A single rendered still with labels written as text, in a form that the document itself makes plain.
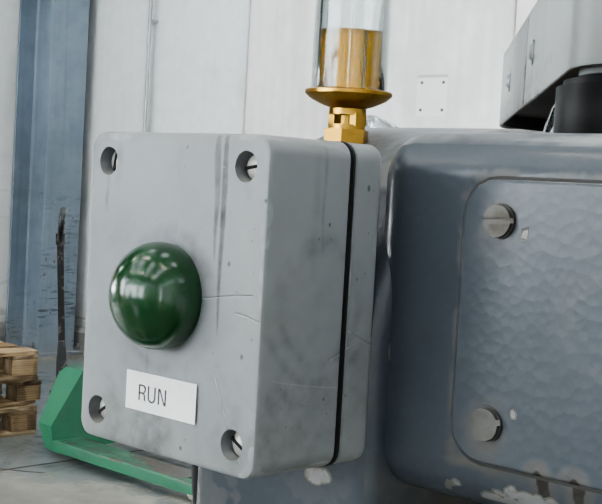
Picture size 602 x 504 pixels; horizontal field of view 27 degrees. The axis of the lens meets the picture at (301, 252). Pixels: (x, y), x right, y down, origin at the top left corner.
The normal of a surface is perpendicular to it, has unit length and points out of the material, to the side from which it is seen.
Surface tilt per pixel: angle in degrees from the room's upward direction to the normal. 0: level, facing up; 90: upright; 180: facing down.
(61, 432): 75
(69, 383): 48
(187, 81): 90
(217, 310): 90
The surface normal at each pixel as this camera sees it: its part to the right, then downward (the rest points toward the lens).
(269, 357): 0.72, 0.07
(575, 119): -0.92, -0.04
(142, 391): -0.70, 0.00
